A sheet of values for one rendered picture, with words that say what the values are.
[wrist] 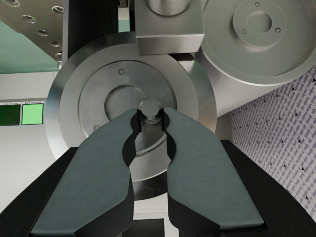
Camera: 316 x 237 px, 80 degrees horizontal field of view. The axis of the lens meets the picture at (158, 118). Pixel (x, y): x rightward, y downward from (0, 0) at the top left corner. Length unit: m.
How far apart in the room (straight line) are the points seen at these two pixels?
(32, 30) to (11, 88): 3.24
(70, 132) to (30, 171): 0.43
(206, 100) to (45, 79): 3.36
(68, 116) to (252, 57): 0.17
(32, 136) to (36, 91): 2.92
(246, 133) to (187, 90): 0.23
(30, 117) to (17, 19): 0.23
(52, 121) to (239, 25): 0.18
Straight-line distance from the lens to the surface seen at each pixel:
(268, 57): 0.21
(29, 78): 3.62
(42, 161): 0.57
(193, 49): 0.17
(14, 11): 0.47
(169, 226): 0.53
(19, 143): 0.60
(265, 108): 0.31
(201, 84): 0.17
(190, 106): 0.16
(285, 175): 0.29
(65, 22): 0.22
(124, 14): 0.64
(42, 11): 0.45
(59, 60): 0.58
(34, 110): 0.58
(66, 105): 0.17
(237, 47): 0.20
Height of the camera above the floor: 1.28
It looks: 8 degrees down
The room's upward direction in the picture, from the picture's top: 177 degrees clockwise
